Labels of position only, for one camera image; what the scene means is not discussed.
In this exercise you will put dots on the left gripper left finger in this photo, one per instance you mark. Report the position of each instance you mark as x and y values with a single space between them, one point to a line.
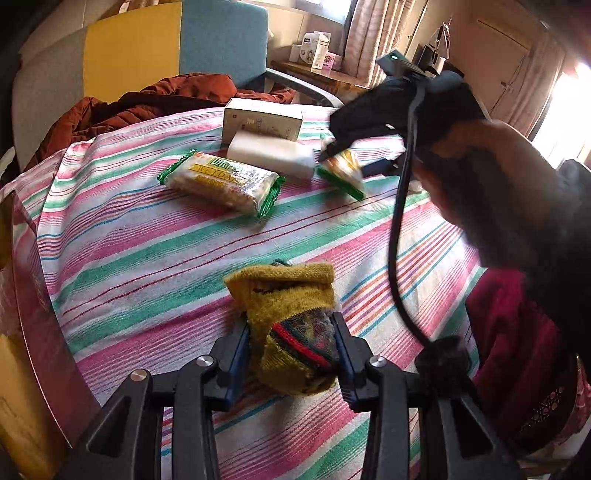
211 383

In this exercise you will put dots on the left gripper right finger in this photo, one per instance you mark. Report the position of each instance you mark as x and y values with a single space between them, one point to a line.
371 383

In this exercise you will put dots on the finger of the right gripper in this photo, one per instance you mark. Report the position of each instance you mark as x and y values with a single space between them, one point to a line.
332 147
384 167

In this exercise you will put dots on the small cracker snack packet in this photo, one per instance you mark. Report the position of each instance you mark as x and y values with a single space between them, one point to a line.
344 171

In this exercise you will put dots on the yellow knitted sock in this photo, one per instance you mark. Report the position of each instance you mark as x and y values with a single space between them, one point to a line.
288 309

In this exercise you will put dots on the wooden side desk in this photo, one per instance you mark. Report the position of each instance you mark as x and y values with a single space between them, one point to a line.
343 86

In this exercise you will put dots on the white cardboard box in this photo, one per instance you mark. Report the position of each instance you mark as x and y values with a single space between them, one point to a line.
261 117

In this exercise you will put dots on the white soap bar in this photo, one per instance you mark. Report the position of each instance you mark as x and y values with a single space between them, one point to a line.
285 157

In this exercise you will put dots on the white product boxes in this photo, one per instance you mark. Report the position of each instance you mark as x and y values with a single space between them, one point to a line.
313 51

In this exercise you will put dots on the pink patterned curtain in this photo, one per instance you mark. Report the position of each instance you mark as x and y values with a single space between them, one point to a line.
376 28

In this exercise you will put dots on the large cracker snack packet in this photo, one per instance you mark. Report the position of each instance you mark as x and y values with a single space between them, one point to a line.
241 187

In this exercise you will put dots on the gold metal tray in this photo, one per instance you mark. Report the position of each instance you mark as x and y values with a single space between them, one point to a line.
45 402

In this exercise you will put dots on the striped pink green tablecloth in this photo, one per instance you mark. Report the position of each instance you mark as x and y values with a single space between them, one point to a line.
134 271

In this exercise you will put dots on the grey yellow blue armchair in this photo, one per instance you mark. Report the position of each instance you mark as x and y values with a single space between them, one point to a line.
129 51

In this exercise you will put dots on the rust red jacket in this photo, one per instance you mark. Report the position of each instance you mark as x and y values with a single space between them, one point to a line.
90 117

